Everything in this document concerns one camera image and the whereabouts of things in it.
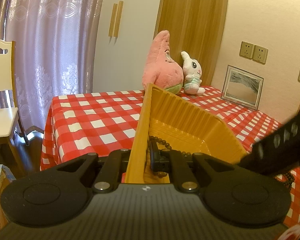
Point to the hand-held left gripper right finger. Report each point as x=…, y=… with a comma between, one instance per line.
x=157, y=158

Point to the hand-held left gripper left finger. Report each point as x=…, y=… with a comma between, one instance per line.
x=115, y=165

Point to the yellow plastic tray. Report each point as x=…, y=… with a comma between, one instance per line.
x=190, y=120

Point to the red white checkered tablecloth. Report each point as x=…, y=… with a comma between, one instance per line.
x=90, y=120

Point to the pink starfish plush toy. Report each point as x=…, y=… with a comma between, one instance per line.
x=162, y=67

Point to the white rabbit plush toy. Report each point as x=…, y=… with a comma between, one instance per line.
x=192, y=67

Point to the cardboard box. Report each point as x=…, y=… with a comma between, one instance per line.
x=7, y=180

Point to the white wooden chair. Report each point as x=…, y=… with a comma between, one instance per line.
x=0, y=120

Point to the white wardrobe door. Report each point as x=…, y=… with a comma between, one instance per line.
x=135, y=30

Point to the lilac patterned curtain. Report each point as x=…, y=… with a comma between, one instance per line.
x=52, y=42

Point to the wooden wardrobe side panel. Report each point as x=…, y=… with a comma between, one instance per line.
x=195, y=17

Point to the sand art picture frame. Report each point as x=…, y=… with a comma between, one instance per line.
x=242, y=87

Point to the beige wall socket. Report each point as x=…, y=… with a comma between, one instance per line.
x=260, y=54
x=247, y=50

